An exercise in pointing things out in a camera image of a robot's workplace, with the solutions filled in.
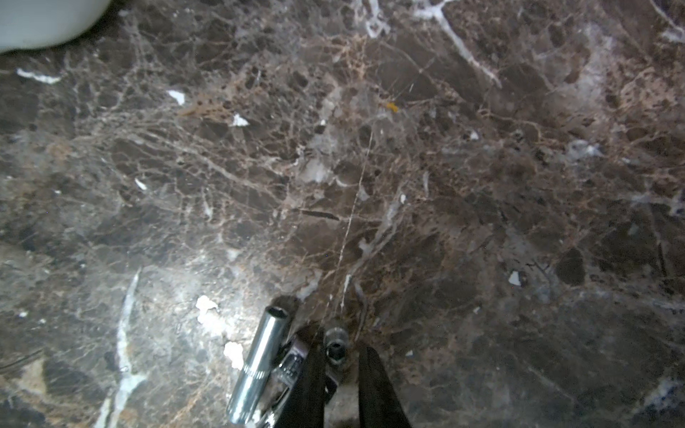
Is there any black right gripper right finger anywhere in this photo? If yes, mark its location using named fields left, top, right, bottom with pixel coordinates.
left=359, top=344, right=411, bottom=428

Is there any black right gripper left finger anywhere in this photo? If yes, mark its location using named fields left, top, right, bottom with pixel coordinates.
left=275, top=329, right=326, bottom=427

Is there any pile of chrome sockets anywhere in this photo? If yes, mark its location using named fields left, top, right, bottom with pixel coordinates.
left=255, top=335, right=309, bottom=427

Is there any long chrome deep socket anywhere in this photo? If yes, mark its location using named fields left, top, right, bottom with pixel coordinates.
left=228, top=306, right=291, bottom=426

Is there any small dark socket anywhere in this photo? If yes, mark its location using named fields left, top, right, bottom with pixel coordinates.
left=324, top=326, right=350, bottom=367

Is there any white plastic storage tray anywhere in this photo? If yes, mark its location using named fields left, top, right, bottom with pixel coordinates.
left=1, top=0, right=112, bottom=54

